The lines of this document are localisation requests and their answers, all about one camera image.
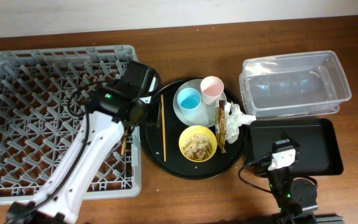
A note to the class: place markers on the grey plastic dishwasher rack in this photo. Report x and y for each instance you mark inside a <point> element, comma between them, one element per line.
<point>40,92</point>

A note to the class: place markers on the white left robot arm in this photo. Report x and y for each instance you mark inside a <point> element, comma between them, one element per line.
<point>60,199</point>

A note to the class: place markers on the pink plastic cup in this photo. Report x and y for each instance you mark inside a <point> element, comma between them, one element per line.
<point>211,89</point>

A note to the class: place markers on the food scraps pile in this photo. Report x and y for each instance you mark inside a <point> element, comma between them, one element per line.
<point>197,147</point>

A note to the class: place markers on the grey round plate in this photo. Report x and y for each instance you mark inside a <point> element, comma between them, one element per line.
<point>205,116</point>

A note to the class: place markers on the yellow plastic bowl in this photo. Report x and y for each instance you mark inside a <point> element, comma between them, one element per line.
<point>197,129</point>

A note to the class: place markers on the brown Nescafe Gold sachet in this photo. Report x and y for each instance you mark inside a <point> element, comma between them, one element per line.
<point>220,125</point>

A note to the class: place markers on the white tissue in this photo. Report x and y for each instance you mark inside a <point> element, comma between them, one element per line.
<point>235,118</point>

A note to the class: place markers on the light blue plastic cup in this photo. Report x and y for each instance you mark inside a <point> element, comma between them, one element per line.
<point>189,100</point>

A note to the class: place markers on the black round tray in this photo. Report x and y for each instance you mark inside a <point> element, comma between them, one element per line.
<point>177,164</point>

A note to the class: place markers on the black rectangular tray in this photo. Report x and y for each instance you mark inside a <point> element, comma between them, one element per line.
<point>319,150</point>

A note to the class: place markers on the clear plastic bin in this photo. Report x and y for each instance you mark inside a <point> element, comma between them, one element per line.
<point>293,85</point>

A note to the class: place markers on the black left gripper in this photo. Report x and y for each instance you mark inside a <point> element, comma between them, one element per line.
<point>151,123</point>

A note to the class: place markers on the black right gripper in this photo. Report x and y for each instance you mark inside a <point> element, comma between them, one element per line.
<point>261,168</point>

